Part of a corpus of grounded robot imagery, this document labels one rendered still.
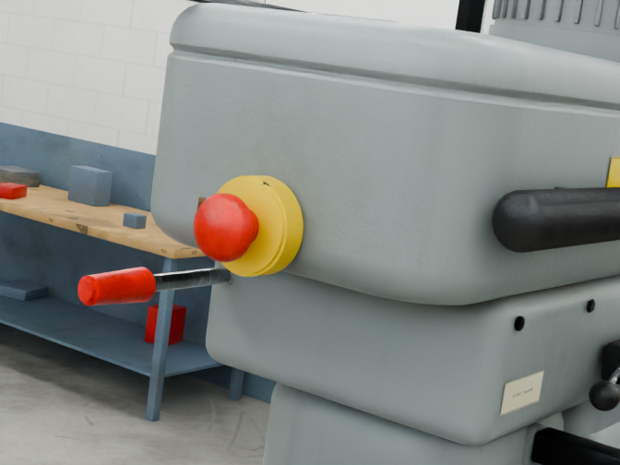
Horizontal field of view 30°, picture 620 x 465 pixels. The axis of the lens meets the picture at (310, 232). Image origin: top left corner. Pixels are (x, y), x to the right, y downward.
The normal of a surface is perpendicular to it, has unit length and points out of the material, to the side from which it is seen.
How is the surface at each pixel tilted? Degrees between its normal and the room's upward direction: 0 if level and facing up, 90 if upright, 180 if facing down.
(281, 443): 90
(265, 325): 90
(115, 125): 90
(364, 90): 90
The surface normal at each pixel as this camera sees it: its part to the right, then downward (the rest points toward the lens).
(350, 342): -0.58, 0.04
